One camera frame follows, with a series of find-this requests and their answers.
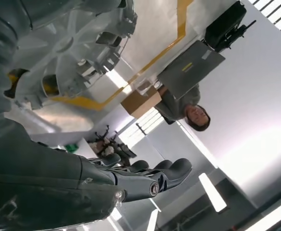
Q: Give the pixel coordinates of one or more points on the black office chair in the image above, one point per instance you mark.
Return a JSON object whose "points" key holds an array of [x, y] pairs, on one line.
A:
{"points": [[123, 153]]}

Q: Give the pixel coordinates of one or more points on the black carry case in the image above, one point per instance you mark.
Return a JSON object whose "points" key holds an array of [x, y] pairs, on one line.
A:
{"points": [[224, 25]]}

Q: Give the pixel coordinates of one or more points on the brown cardboard box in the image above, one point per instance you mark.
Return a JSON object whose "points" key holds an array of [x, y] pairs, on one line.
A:
{"points": [[140, 103]]}

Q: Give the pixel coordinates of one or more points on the steel top workbench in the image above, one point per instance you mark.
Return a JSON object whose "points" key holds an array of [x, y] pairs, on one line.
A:
{"points": [[155, 25]]}

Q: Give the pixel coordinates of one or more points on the ceiling light panel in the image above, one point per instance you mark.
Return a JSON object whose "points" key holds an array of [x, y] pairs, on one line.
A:
{"points": [[152, 220], [270, 216], [212, 193]]}

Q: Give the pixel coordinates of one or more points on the green sign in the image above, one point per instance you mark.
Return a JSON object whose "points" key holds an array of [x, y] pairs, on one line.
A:
{"points": [[72, 148]]}

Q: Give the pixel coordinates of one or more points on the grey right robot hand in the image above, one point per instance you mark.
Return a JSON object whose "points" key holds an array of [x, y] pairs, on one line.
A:
{"points": [[46, 185]]}

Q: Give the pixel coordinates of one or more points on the grey laptop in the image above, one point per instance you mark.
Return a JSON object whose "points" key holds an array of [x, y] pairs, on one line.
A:
{"points": [[190, 67]]}

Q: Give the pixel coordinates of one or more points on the clear plastic bag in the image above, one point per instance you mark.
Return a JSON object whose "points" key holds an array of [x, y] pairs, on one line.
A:
{"points": [[145, 87]]}

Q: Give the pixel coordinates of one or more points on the person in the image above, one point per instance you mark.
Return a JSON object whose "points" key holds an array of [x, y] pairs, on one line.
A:
{"points": [[174, 105]]}

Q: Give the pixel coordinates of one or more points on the black controller with antennas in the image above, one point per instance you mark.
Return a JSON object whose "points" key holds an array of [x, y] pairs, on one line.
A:
{"points": [[239, 33]]}

